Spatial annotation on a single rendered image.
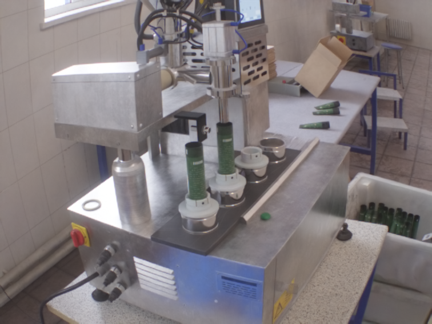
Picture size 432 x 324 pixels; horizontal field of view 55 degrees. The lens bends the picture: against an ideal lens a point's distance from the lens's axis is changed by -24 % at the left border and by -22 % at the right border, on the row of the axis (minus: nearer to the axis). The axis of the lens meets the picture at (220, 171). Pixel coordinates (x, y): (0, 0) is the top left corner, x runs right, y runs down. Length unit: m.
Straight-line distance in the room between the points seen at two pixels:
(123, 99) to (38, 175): 1.71
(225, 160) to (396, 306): 1.04
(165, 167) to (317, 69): 1.57
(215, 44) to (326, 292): 0.66
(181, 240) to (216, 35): 0.38
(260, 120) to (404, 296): 0.86
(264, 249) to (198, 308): 0.20
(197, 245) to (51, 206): 1.85
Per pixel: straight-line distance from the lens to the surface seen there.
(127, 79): 0.89
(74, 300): 1.26
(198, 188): 0.91
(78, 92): 0.99
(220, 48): 0.92
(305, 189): 1.11
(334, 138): 2.15
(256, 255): 0.89
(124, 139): 0.93
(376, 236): 1.46
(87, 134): 1.00
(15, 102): 2.38
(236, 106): 1.15
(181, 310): 1.05
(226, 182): 1.01
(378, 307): 1.83
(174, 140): 1.29
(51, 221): 2.71
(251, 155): 1.09
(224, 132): 0.97
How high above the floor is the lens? 1.52
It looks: 25 degrees down
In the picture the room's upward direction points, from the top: 3 degrees counter-clockwise
